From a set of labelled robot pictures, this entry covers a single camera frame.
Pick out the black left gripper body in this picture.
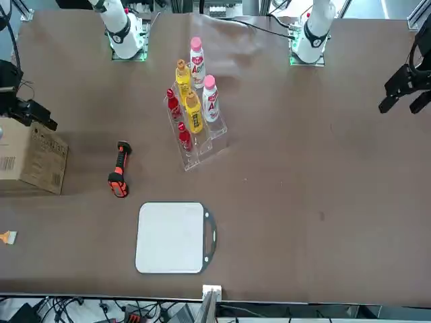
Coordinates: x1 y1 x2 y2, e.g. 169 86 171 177
413 24 431 91

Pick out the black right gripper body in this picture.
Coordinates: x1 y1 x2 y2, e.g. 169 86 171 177
0 59 24 116

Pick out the orange black barcode scanner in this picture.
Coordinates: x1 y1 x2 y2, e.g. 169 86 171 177
107 140 133 199

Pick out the brown cardboard box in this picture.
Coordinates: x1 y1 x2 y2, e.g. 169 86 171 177
0 116 70 196

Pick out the small orange white tag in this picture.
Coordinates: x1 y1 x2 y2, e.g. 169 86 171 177
0 230 18 246

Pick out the small red cola bottle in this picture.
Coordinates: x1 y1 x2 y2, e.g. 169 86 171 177
166 88 183 121
177 122 194 152

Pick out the yellow drink bottle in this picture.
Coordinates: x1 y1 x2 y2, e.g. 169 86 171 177
184 89 205 135
174 59 191 105

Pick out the clear acrylic stepped shelf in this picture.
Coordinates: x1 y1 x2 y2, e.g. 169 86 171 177
164 80 228 172

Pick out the white bottle pink cap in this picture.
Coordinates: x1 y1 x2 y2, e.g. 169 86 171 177
201 74 222 123
189 36 207 89

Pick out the white cutting board dark rim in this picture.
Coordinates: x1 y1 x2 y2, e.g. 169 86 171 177
134 201 218 275

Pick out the black device under table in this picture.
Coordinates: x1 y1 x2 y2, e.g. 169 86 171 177
6 302 43 323

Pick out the red black plug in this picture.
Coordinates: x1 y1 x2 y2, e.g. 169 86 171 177
123 304 142 323

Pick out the grey power adapter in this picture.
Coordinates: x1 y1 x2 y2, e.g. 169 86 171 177
168 304 195 323

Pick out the aluminium frame post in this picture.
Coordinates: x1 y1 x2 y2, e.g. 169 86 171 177
406 0 431 30
20 0 35 22

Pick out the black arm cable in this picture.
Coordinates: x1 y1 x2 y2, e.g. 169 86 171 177
0 5 20 70

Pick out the black cable on table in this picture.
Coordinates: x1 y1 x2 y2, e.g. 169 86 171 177
215 16 294 38

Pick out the white table edge bracket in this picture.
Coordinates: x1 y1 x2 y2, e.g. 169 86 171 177
201 284 223 300

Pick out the grey metal post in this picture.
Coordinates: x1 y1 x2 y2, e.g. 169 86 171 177
196 291 219 323

